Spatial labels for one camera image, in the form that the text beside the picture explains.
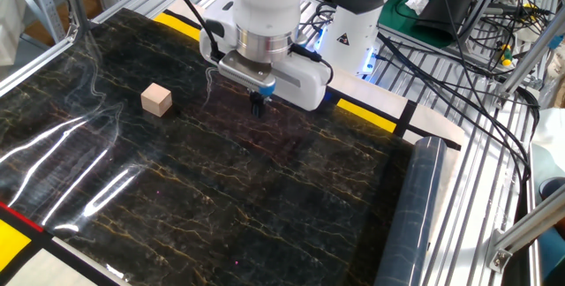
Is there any crumpled white paper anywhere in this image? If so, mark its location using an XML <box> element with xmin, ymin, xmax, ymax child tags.
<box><xmin>404</xmin><ymin>0</ymin><xmax>431</xmax><ymax>16</ymax></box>

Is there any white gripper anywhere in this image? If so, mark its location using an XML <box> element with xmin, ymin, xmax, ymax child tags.
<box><xmin>199</xmin><ymin>0</ymin><xmax>333</xmax><ymax>118</ymax></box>

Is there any black pouch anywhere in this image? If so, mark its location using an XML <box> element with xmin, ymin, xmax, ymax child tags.
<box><xmin>413</xmin><ymin>0</ymin><xmax>489</xmax><ymax>42</ymax></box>

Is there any black marble pattern sheet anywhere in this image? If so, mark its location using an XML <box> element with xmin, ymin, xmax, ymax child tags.
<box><xmin>0</xmin><ymin>7</ymin><xmax>448</xmax><ymax>286</ymax></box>

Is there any thick black cable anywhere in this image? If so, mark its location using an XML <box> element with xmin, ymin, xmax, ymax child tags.
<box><xmin>374</xmin><ymin>32</ymin><xmax>542</xmax><ymax>234</ymax></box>

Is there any black coiled cable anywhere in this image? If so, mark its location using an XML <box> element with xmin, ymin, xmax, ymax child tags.
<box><xmin>298</xmin><ymin>0</ymin><xmax>339</xmax><ymax>42</ymax></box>

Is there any perforated grey steel upright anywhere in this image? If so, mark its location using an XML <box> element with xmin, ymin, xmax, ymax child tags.
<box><xmin>17</xmin><ymin>0</ymin><xmax>67</xmax><ymax>43</ymax></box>

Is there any small wooden cube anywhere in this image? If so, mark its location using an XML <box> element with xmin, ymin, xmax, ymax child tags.
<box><xmin>140</xmin><ymin>82</ymin><xmax>174</xmax><ymax>118</ymax></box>

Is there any silver wrist camera blue end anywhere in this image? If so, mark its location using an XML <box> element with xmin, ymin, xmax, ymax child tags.
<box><xmin>217</xmin><ymin>49</ymin><xmax>277</xmax><ymax>98</ymax></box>

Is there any teal bin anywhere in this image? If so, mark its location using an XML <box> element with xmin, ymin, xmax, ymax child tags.
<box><xmin>537</xmin><ymin>176</ymin><xmax>565</xmax><ymax>281</ymax></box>

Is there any yellow green screwdriver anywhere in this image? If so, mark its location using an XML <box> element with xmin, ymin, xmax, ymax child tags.
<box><xmin>498</xmin><ymin>42</ymin><xmax>515</xmax><ymax>68</ymax></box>

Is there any tangled black cable heap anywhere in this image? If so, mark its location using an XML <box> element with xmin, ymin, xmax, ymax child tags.
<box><xmin>458</xmin><ymin>0</ymin><xmax>553</xmax><ymax>64</ymax></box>

